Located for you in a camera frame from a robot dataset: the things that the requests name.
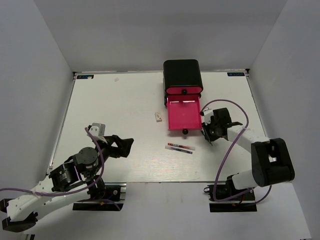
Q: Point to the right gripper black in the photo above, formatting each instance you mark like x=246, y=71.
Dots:
x=206, y=128

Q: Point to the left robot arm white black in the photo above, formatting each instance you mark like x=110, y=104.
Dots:
x=77, y=182

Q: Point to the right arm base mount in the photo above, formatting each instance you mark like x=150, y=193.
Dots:
x=241, y=204

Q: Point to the left corner logo sticker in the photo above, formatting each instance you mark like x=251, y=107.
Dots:
x=85, y=77

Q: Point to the corner logo sticker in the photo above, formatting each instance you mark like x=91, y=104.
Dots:
x=85, y=77
x=236, y=74

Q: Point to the black drawer cabinet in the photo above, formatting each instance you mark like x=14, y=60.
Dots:
x=181, y=73

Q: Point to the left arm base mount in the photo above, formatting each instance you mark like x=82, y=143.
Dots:
x=112, y=200

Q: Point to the red pen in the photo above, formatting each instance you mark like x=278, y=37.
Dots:
x=182, y=146

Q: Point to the white staples box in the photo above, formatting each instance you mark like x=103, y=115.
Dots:
x=158, y=117

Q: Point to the purple pen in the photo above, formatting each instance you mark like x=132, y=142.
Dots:
x=178, y=149

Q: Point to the pink drawer with black knob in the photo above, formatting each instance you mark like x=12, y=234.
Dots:
x=183, y=90

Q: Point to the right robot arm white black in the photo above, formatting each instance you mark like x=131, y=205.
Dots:
x=270, y=159

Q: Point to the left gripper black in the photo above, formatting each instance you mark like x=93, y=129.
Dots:
x=124, y=145

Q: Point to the right corner logo sticker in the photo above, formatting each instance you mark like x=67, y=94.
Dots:
x=236, y=74

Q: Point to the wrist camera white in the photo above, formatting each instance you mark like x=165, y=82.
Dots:
x=97, y=129
x=206, y=114

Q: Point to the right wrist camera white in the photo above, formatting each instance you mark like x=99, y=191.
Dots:
x=206, y=114

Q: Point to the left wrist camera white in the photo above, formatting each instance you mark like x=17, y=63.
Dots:
x=97, y=129

